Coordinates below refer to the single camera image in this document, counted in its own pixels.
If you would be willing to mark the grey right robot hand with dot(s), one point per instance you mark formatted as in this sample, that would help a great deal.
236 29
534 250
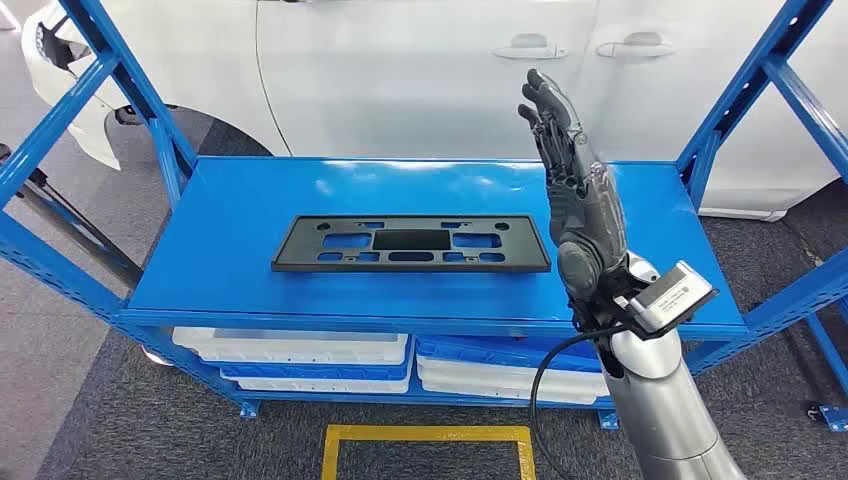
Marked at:
586 218

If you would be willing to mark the translucent white plastic bin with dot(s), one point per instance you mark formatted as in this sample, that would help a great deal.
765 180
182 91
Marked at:
298 348

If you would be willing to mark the blue metal shelf rack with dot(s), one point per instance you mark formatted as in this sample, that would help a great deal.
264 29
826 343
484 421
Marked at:
265 199

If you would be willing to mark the black plastic frame part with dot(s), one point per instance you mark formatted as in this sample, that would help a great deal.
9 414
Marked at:
523 252

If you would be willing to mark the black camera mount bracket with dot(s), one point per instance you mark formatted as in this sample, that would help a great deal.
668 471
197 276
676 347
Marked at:
617 295

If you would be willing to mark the white car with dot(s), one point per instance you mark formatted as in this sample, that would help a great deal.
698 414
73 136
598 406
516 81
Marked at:
397 79

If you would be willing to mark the blue plastic bin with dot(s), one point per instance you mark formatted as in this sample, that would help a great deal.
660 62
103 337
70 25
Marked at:
318 372
497 351

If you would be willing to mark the round silver base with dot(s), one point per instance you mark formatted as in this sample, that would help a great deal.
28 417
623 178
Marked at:
159 359

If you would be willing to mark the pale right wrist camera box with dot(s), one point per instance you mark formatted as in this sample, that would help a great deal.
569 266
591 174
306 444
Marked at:
669 295

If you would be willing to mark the yellow floor tape square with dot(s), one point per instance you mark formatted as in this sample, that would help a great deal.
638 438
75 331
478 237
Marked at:
430 434

